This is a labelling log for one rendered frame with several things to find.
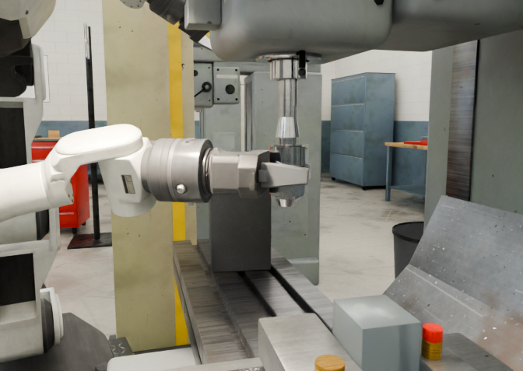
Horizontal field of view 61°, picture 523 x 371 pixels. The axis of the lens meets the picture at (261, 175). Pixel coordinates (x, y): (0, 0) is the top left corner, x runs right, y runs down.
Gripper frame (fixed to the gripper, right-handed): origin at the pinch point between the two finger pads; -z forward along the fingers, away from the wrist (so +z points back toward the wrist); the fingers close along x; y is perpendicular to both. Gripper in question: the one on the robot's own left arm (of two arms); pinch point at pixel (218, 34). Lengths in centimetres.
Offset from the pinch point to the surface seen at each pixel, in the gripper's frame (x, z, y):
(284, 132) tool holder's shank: 47, 4, -52
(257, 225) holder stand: 17, -14, -52
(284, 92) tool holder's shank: 49, 6, -47
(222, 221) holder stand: 14, -8, -53
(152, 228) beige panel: -125, -43, -17
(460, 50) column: 54, -24, -21
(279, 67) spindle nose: 50, 9, -45
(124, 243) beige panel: -132, -35, -27
